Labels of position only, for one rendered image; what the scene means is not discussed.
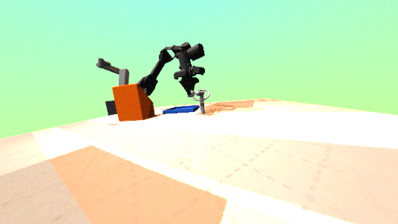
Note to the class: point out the blue tray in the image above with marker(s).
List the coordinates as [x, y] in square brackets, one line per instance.
[182, 109]

